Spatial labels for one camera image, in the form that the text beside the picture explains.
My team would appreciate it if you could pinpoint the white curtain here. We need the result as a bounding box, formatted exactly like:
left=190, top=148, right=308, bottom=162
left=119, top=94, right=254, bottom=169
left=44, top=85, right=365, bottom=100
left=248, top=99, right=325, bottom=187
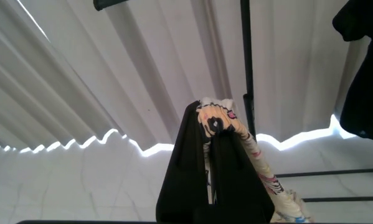
left=0, top=0, right=373, bottom=153

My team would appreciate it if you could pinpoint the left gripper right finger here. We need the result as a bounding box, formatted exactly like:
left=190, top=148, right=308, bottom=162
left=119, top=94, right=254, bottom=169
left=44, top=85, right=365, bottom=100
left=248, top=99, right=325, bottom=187
left=209, top=129, right=275, bottom=223

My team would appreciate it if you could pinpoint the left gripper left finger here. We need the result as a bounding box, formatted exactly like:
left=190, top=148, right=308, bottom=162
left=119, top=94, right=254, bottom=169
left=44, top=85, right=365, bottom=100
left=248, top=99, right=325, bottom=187
left=156, top=101, right=212, bottom=223

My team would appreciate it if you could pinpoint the black garment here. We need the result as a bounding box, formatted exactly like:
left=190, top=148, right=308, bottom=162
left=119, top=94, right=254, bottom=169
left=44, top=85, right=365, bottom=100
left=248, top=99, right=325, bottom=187
left=331, top=0, right=373, bottom=147

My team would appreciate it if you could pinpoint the black clothes rack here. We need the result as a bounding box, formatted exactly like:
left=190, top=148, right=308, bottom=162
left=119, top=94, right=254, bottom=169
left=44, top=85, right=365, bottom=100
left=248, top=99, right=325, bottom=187
left=93, top=0, right=373, bottom=203

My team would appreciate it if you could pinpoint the cream printed garment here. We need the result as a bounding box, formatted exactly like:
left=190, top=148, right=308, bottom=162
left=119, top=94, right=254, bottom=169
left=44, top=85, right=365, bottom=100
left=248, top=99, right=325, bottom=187
left=196, top=96, right=313, bottom=223

